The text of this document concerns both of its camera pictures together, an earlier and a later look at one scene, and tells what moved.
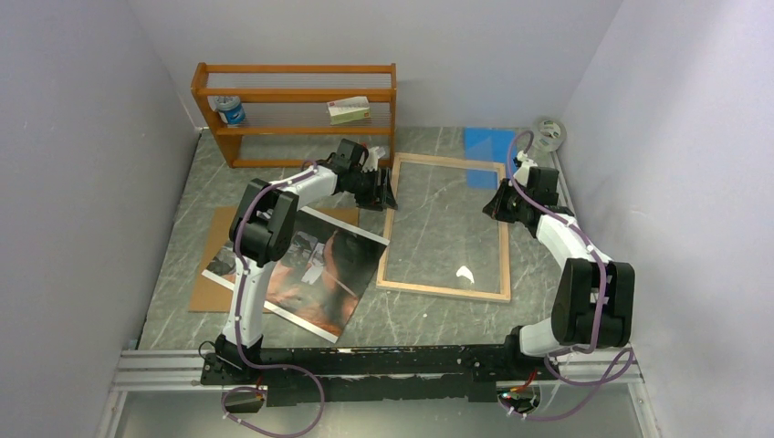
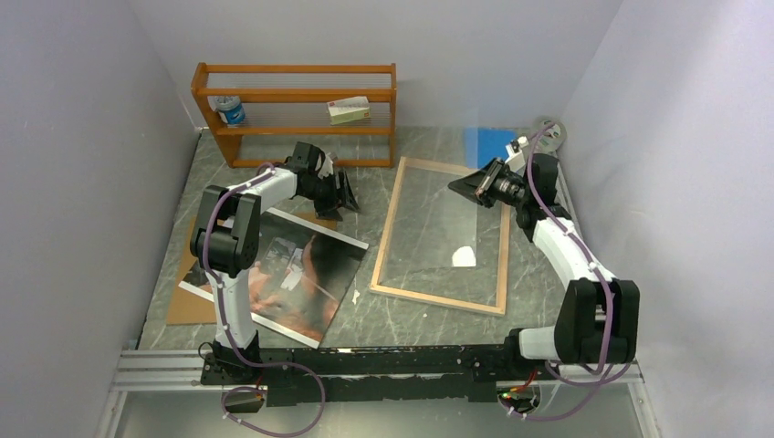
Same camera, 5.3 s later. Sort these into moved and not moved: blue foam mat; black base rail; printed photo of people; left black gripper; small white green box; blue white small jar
Moved: printed photo of people; left black gripper
Not moved: small white green box; blue foam mat; blue white small jar; black base rail
